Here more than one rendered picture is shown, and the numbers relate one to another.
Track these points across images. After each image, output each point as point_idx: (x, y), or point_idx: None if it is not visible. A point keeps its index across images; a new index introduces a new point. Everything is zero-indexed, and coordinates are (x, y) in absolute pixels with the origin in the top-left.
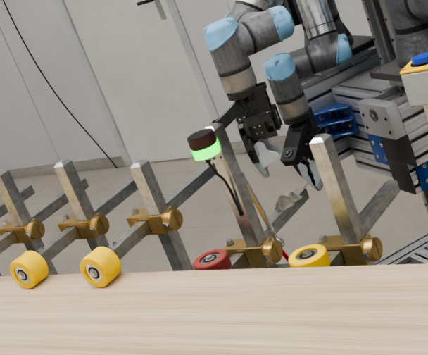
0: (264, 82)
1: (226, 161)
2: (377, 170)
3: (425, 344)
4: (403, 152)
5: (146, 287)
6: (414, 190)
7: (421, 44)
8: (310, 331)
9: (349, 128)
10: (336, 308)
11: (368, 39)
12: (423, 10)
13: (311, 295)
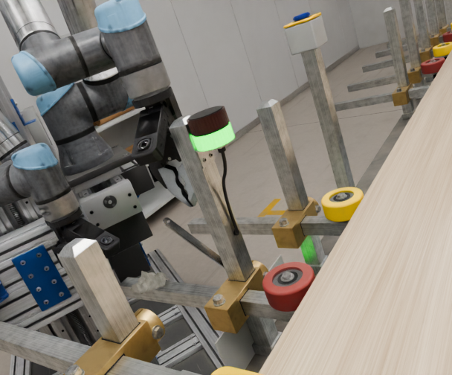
0: None
1: (214, 161)
2: (42, 324)
3: None
4: (134, 232)
5: (327, 344)
6: (149, 265)
7: (99, 142)
8: None
9: None
10: None
11: None
12: (111, 99)
13: (429, 174)
